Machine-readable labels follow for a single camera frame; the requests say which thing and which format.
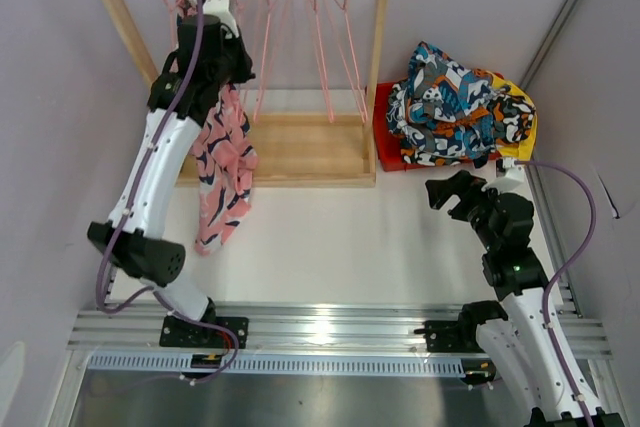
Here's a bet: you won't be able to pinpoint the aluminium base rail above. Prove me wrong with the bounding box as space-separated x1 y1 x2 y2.
49 301 605 426

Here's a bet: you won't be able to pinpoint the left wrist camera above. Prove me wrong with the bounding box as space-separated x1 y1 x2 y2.
202 0 240 39

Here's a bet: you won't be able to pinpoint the orange grey camouflage shorts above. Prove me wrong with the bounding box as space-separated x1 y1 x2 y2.
387 88 536 164

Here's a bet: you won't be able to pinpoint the pink patterned shorts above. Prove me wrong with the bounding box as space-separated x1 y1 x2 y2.
174 0 260 257

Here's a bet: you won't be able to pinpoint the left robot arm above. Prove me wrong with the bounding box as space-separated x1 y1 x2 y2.
87 14 252 347

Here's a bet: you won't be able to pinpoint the wooden clothes rack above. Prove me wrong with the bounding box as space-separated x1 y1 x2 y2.
102 0 388 188

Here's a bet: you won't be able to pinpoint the red plastic bin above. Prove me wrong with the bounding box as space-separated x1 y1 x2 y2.
373 79 499 172

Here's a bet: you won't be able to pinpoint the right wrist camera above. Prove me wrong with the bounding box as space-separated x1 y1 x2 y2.
494 157 525 192

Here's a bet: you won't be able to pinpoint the pink hanger of yellow shorts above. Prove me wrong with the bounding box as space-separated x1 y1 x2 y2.
322 0 369 124

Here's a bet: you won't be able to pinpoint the navy blue shorts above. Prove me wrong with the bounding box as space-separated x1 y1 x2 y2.
473 156 489 169

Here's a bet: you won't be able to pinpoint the pink hanger of camouflage shorts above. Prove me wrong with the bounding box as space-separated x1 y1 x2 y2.
253 0 291 123

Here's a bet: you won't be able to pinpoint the pink hanger of blue shorts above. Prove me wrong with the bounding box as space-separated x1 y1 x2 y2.
225 0 266 108

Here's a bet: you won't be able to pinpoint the blue orange patterned shorts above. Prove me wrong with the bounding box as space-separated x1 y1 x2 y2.
386 41 509 168

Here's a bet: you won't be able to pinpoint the pink hanger of navy shorts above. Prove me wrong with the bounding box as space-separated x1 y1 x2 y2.
306 0 335 123

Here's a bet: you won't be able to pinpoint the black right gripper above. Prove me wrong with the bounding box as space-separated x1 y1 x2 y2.
424 170 509 252

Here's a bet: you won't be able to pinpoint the yellow shorts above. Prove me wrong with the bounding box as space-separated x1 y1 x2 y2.
492 72 538 161

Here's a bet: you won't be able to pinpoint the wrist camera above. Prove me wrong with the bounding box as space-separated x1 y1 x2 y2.
494 157 525 192
202 0 240 39

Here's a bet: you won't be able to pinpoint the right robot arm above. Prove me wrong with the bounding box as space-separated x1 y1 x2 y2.
417 170 624 426

